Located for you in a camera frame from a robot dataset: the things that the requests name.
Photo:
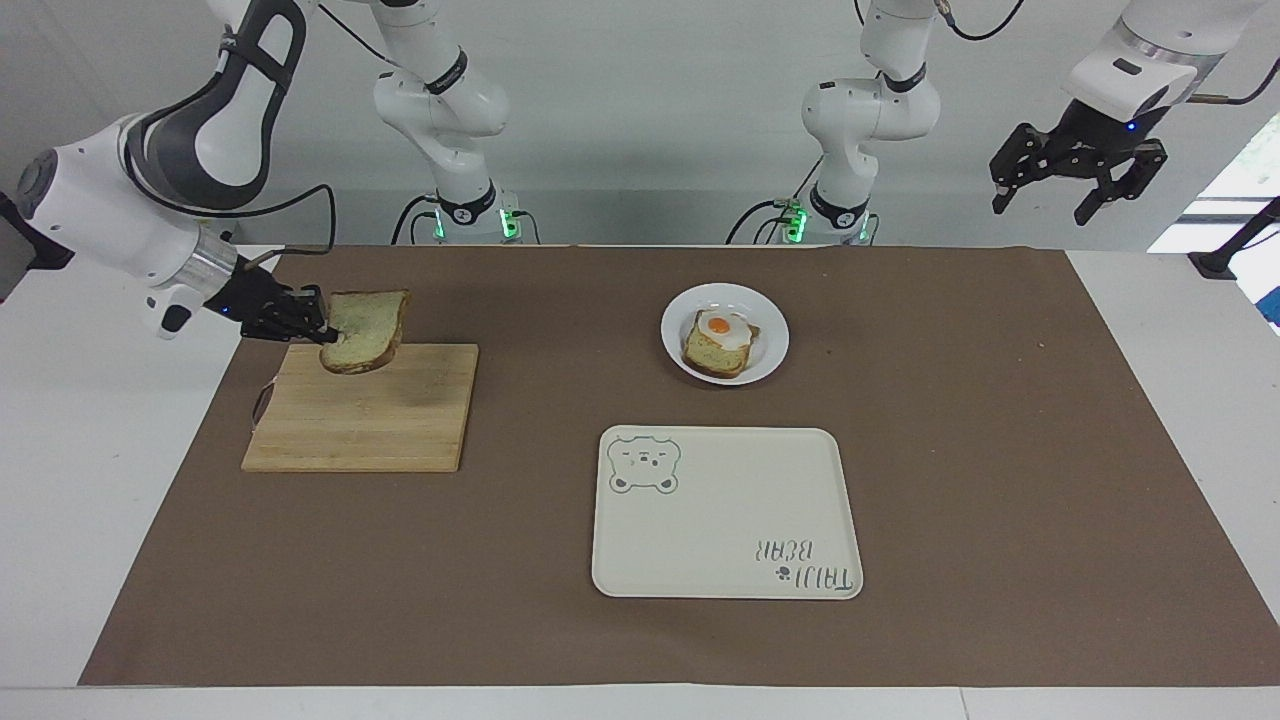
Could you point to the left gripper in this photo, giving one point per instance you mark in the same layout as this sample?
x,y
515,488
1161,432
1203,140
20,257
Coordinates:
x,y
1100,128

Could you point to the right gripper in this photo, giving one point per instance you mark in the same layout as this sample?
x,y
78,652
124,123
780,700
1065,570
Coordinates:
x,y
245,303

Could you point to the toasted bread slice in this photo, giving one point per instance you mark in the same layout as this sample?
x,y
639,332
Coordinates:
x,y
368,330

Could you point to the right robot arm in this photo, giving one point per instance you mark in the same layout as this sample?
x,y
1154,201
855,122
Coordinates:
x,y
90,205

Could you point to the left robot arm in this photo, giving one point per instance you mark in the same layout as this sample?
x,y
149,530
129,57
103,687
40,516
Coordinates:
x,y
870,110

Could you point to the white round plate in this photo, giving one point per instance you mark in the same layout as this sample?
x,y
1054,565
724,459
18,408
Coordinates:
x,y
765,345

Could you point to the wooden cutting board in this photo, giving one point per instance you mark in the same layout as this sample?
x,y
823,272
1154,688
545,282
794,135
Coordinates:
x,y
370,420

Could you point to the black stand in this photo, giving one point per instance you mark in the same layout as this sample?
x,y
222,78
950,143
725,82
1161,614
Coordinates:
x,y
45,255
1215,265

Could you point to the fried egg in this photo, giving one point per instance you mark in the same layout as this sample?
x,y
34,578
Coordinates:
x,y
722,328

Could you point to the toast slice with egg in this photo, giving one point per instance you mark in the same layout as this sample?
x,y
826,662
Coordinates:
x,y
712,360

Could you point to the cream tray with bear print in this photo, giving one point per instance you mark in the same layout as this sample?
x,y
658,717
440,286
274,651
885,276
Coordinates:
x,y
720,510

